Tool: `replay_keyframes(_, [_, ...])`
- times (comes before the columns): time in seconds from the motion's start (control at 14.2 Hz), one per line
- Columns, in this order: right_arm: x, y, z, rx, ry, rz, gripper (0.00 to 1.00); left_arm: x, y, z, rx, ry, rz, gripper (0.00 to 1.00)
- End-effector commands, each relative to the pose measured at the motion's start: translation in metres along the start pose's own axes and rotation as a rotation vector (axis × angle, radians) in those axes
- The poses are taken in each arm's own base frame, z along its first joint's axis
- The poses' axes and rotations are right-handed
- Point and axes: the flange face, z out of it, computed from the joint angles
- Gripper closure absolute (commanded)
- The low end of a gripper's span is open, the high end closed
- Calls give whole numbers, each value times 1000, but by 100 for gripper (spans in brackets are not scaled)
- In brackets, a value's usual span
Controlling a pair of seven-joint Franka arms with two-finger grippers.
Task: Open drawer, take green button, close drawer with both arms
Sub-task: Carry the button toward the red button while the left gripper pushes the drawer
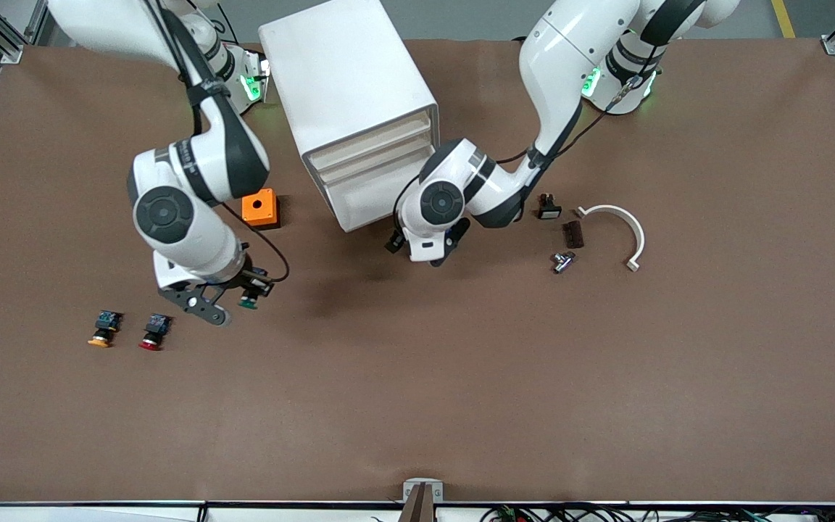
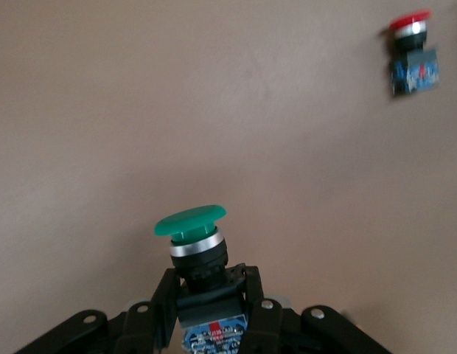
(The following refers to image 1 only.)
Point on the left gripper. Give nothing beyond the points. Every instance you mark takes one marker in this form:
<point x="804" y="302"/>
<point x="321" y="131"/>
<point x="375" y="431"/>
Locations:
<point x="394" y="242"/>

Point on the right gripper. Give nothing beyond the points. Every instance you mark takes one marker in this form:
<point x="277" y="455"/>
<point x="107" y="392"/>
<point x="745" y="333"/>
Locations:
<point x="249" y="278"/>

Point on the green mushroom push button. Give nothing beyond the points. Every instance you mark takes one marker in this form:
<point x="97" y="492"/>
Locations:
<point x="248" y="301"/>

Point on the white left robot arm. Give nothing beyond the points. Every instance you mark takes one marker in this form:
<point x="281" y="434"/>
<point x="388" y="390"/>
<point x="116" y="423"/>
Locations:
<point x="562" y="51"/>

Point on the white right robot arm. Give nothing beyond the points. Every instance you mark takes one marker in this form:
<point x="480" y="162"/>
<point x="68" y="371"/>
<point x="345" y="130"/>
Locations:
<point x="200" y="167"/>

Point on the red mushroom push button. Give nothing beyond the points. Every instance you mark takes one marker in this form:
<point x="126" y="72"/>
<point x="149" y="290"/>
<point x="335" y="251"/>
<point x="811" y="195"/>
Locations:
<point x="153" y="333"/>

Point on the yellow mushroom push button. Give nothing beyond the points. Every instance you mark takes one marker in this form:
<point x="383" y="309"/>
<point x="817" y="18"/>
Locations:
<point x="104" y="330"/>

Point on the brown table mat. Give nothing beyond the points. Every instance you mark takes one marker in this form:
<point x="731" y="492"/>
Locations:
<point x="417" y="377"/>

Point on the silver metal fitting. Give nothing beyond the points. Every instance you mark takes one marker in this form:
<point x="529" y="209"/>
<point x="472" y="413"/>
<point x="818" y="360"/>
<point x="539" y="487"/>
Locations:
<point x="562" y="262"/>

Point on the brown terminal block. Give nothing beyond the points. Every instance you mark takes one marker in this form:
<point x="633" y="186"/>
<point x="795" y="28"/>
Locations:
<point x="573" y="234"/>

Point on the orange button enclosure box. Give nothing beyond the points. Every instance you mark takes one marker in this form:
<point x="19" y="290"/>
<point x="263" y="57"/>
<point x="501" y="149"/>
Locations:
<point x="258" y="206"/>

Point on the black rectangular push switch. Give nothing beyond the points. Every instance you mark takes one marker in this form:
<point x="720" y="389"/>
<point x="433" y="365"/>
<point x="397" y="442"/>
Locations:
<point x="549" y="210"/>

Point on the white curved plastic bracket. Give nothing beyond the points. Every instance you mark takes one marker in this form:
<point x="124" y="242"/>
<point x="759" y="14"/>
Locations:
<point x="624" y="217"/>

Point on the grey table edge bracket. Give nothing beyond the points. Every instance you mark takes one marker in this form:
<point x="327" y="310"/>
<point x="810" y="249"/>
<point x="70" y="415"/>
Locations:
<point x="422" y="491"/>

